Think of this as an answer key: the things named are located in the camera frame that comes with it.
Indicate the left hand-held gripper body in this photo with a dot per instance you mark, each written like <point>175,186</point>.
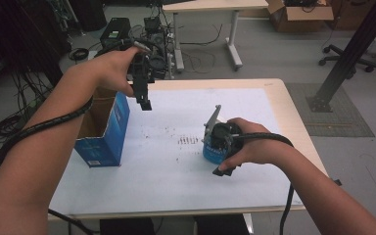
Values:
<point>148,67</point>

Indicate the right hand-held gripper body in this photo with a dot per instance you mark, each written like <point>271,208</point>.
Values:
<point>222,133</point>

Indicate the blue cup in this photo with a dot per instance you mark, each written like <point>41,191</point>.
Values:
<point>210,155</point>

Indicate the blue cardboard box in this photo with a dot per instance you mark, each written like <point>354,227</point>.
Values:
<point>111,140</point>

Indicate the person's left hand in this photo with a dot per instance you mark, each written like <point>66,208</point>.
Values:
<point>111,71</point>

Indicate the person's right hand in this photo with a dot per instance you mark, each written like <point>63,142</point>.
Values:
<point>261,147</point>

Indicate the open computer case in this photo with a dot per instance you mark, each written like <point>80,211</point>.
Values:
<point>156,36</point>

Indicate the black computer tower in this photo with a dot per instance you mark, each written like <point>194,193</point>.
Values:
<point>116,31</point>

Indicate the white table mat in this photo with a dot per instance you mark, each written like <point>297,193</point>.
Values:
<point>176,182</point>

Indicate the person's right leg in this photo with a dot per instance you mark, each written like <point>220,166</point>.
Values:
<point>220,225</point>

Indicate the person's leg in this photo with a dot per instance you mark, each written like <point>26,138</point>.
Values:
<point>127,226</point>
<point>220,225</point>

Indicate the white power strip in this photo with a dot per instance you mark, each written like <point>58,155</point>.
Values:
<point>92,55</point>

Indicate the light wooden table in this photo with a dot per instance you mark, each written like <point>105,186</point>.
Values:
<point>293,107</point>

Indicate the white desk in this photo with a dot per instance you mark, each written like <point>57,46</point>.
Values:
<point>215,6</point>

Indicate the person's left leg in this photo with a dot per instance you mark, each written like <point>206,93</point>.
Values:
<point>127,226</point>

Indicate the grey floor mat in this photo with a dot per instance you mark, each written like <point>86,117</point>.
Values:
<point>339,124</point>

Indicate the dark curtain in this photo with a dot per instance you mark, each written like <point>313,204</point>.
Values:
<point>16,32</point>

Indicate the open brown cardboard box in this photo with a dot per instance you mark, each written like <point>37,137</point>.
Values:
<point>302,16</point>

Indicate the black office chair base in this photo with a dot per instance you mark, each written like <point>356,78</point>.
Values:
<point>342,58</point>

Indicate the black metal stand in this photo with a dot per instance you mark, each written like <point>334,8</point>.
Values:
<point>349,55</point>

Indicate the closed brown cardboard box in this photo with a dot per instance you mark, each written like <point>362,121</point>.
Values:
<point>349,14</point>

